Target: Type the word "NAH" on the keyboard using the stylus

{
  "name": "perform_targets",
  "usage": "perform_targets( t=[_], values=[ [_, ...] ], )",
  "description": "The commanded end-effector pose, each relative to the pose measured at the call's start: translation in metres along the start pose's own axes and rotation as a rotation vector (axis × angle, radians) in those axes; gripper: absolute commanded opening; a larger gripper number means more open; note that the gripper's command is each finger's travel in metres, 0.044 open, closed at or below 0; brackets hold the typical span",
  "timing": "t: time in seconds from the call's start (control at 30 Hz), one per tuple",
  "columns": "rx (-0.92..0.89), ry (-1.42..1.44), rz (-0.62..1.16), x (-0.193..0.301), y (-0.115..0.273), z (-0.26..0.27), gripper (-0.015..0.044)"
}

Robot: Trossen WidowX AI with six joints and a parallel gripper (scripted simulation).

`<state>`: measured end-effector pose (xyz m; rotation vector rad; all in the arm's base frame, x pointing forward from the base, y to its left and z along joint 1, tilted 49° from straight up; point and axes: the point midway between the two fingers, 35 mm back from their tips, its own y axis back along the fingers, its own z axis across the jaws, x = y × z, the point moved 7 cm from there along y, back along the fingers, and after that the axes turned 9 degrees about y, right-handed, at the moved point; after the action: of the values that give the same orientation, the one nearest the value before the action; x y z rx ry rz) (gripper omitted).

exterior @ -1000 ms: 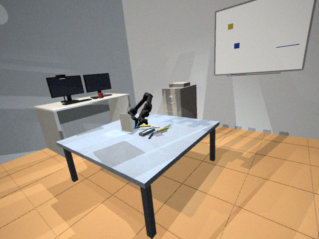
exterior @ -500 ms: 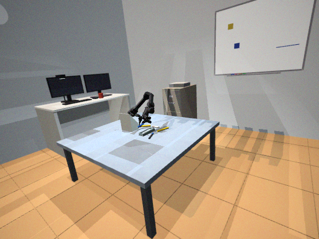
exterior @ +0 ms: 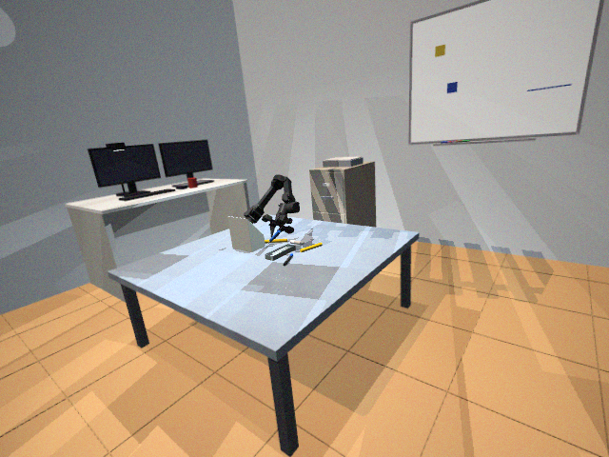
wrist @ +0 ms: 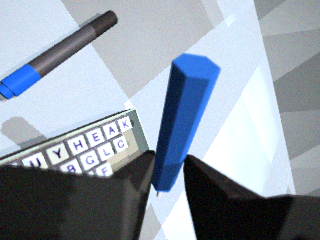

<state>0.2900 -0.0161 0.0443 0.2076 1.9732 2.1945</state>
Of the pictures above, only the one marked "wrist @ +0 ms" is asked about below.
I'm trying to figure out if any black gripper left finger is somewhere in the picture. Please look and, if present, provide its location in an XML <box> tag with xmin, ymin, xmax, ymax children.
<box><xmin>0</xmin><ymin>150</ymin><xmax>155</xmax><ymax>240</ymax></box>

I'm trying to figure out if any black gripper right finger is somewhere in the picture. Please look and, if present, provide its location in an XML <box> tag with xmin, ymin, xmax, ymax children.
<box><xmin>183</xmin><ymin>154</ymin><xmax>320</xmax><ymax>240</ymax></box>

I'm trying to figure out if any grey keyboard with white letter keys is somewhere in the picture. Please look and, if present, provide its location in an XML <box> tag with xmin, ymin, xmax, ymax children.
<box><xmin>0</xmin><ymin>107</ymin><xmax>151</xmax><ymax>176</ymax></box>

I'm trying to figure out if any grey stylus with blue cap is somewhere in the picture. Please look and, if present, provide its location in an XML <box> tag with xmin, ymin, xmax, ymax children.
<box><xmin>0</xmin><ymin>10</ymin><xmax>118</xmax><ymax>100</ymax></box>

